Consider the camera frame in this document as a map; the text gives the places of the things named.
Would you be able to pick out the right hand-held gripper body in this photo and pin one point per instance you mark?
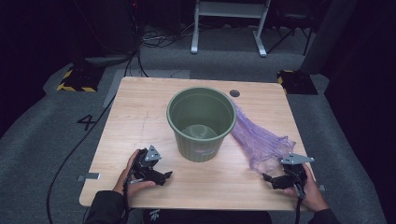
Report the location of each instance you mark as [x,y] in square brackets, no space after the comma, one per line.
[295,174]

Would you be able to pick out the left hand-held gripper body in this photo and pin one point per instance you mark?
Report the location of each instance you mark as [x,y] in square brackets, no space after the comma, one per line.
[144,166]

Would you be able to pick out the purple plastic bag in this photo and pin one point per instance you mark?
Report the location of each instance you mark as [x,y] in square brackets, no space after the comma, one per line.
[258,140]

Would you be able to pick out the green plastic bin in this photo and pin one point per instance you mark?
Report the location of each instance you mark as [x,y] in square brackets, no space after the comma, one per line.
[200,146]

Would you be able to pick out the person's left hand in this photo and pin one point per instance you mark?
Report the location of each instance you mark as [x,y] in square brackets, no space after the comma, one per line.
[137,186]

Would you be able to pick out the person's right hand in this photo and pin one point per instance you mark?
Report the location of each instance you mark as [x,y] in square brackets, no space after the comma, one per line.
[313,196]

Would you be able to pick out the small grey tape piece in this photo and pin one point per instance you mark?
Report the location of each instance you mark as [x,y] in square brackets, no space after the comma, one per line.
[322,187]

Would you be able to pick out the grey tape strip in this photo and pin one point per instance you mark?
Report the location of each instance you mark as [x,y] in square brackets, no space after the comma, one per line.
[88,176]

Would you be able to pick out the person's dark lap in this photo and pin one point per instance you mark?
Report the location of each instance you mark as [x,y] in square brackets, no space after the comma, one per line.
[205,217]

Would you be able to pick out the black yellow striped base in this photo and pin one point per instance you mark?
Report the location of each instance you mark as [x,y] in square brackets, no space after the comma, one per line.
[297,82]
[81,79]

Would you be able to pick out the dark round table grommet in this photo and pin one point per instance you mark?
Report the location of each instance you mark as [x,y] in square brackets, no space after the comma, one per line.
[234,93]

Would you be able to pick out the black tripod stand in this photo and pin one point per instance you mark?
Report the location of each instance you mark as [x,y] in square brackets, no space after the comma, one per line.
[291,31]

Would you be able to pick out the grey pillar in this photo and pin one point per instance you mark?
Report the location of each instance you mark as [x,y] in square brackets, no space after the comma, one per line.
[327,34]

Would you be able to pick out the white metal stand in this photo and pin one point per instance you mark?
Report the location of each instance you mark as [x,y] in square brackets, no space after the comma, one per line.
[230,9]

